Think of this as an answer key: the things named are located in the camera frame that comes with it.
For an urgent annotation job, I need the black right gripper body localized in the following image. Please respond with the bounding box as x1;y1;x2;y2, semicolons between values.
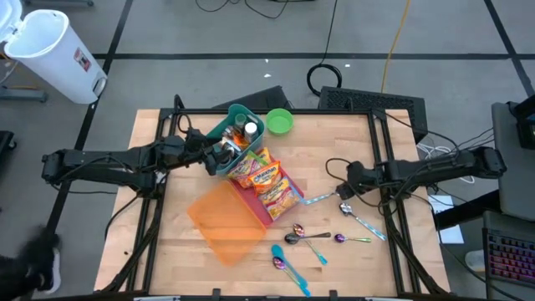
336;161;371;201

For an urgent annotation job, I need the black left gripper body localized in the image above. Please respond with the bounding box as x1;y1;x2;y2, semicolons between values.
196;141;235;176

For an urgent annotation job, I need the brown spice pouch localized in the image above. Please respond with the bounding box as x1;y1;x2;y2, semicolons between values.
229;130;250;150

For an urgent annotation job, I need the shrimp ramen pack green edge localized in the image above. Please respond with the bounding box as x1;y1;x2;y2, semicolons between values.
227;150;271;189

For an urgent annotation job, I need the silver spoon light blue handle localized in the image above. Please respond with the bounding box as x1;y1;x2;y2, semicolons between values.
338;202;389;242
300;191;338;207

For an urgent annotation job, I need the white lid spice jar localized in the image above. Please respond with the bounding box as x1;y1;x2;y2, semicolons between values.
244;120;259;143

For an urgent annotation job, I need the yellow ramen noodle pack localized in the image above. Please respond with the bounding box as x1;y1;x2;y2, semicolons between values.
255;146;273;166

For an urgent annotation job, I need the teal plastic basket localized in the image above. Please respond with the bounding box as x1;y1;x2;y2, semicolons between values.
206;103;267;176

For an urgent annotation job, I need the chicken ramen pack orange edge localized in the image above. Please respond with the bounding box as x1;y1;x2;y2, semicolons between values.
247;161;283;196

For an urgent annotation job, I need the small purple spoon gold handle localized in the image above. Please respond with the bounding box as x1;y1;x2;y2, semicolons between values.
333;232;373;245

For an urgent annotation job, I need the red plastic bin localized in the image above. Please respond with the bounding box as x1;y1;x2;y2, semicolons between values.
227;161;306;229

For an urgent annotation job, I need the orange translucent plastic bin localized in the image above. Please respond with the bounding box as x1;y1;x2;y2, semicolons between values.
186;180;268;268

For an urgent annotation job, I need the ramen pack blue edge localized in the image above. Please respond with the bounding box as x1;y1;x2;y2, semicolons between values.
257;176;303;222

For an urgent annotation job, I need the black flat panel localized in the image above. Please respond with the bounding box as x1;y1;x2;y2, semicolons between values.
211;85;293;111

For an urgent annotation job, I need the green plastic bowl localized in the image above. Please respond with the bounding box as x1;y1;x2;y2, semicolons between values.
266;108;294;135

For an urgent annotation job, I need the black mesh computer case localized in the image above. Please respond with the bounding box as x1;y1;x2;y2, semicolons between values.
318;86;429;144

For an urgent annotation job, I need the dark metal spoon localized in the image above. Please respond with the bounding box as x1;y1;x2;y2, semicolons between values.
283;232;332;245

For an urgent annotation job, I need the teal plastic spoon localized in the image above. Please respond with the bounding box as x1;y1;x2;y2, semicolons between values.
270;243;309;289

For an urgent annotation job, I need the black keyboard desk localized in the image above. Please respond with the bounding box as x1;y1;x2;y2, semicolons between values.
434;190;535;301

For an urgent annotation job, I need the white paper sheet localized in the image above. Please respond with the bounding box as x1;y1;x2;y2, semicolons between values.
426;194;465;245

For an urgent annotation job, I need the white computer mouse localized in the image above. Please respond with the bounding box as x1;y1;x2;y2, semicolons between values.
465;249;487;273

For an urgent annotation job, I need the backlit computer keyboard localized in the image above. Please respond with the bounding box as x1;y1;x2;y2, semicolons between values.
484;227;535;289

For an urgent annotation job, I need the white trash can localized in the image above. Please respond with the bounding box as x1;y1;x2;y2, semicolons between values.
0;0;109;105

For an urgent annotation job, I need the grey metal stand base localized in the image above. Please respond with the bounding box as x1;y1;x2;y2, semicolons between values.
0;85;49;104

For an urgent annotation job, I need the person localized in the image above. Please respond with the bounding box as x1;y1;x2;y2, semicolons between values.
0;225;64;301

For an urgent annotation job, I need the black aluminium table frame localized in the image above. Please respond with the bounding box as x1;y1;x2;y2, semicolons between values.
99;94;451;300

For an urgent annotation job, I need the black floor cable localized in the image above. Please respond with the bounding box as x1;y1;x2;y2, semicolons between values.
306;0;344;97
243;0;290;20

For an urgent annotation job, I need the purple spoon teal handle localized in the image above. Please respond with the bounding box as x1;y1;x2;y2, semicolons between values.
271;256;313;298

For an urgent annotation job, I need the yellow cable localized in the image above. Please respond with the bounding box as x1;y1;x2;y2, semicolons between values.
380;0;414;94

